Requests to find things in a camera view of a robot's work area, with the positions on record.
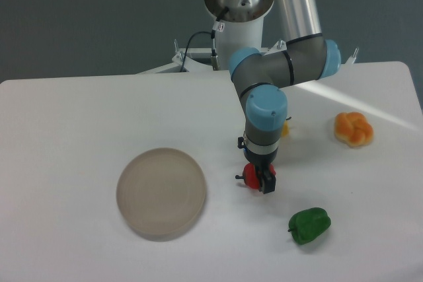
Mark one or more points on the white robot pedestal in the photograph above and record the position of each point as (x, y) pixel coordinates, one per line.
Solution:
(237, 24)

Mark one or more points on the green toy bell pepper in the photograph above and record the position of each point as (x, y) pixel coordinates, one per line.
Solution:
(307, 225)

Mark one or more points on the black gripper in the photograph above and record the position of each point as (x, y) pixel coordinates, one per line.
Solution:
(261, 156)

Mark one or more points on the white pedestal base frame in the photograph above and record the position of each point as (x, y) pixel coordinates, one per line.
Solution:
(199, 60)

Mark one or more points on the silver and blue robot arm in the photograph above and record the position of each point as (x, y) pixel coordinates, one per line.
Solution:
(268, 45)

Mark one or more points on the orange knotted bread roll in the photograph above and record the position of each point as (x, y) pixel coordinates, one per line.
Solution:
(353, 129)

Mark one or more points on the beige round plate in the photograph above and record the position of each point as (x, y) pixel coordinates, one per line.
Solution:
(161, 193)

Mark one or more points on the yellow toy bell pepper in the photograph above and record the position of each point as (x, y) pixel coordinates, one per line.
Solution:
(285, 129)

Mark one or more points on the red toy bell pepper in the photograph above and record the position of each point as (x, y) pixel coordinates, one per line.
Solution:
(250, 176)

